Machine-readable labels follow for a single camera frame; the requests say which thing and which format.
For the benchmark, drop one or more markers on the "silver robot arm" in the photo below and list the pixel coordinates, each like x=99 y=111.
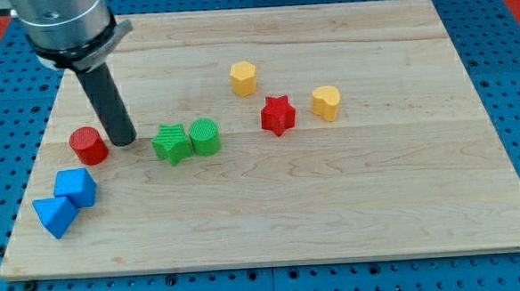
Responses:
x=70 y=34

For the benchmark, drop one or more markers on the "blue cube block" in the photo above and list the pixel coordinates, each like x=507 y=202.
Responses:
x=77 y=185

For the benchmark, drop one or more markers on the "red star block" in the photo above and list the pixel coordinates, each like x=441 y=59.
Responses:
x=278 y=115

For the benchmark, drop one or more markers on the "green cylinder block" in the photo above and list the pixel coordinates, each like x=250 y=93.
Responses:
x=204 y=136

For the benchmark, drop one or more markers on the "yellow hexagon block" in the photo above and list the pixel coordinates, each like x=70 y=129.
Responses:
x=243 y=78

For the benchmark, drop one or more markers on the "yellow heart block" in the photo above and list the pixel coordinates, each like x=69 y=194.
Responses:
x=326 y=102

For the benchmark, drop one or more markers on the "green star block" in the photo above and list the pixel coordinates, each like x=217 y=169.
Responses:
x=171 y=144

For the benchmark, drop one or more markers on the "wooden board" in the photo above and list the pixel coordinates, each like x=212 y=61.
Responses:
x=411 y=168

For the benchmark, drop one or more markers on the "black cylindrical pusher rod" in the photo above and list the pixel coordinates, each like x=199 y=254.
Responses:
x=101 y=91

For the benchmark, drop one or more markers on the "red cylinder block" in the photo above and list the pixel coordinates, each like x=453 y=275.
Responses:
x=88 y=145

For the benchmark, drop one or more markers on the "blue triangle block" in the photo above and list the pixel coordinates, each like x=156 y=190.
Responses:
x=56 y=214

